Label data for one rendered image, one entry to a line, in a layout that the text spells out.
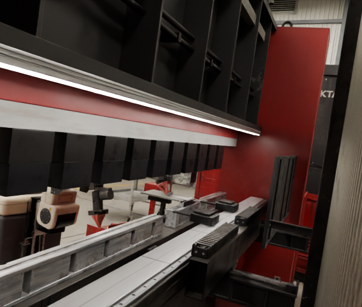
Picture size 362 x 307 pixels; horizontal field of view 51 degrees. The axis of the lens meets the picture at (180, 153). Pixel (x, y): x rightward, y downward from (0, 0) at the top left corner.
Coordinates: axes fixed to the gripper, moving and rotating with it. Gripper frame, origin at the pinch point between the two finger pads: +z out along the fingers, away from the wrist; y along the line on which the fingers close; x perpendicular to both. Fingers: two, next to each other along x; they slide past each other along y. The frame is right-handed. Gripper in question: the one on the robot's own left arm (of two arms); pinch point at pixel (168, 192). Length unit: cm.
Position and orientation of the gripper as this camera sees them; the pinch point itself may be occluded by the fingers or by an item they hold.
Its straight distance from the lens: 232.3
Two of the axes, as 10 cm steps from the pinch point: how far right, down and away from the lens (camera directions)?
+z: 3.5, 9.2, -1.5
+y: 3.6, 0.1, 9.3
